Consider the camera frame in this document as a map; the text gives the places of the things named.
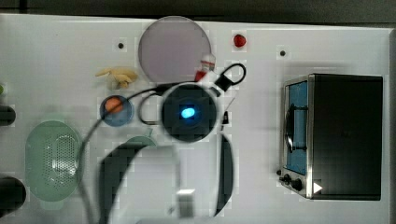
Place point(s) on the red ketchup bottle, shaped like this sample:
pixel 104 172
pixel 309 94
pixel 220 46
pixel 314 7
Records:
pixel 207 64

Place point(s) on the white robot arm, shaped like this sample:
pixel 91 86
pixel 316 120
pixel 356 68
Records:
pixel 186 176

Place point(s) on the green oval strainer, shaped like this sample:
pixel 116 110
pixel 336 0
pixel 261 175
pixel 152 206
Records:
pixel 51 162

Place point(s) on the green mug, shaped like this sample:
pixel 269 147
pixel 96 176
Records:
pixel 145 139

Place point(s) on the grey round plate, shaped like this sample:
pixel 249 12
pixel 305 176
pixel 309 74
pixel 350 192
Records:
pixel 171 49

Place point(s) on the yellow banana toy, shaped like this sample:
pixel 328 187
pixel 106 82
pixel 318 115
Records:
pixel 118 77

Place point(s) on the blue bowl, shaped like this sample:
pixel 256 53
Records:
pixel 118 119

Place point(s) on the red strawberry toy top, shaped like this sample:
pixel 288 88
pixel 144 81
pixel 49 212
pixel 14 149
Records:
pixel 239 41

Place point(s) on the orange ball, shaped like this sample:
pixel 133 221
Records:
pixel 113 105

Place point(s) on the silver toaster oven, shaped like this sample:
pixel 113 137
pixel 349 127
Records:
pixel 332 137

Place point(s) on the black round base upper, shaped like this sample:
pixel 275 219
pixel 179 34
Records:
pixel 7 115

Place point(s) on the black round base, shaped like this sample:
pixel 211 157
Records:
pixel 7 115
pixel 12 195

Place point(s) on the black round base lower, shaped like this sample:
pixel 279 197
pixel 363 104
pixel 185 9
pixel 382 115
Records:
pixel 12 195

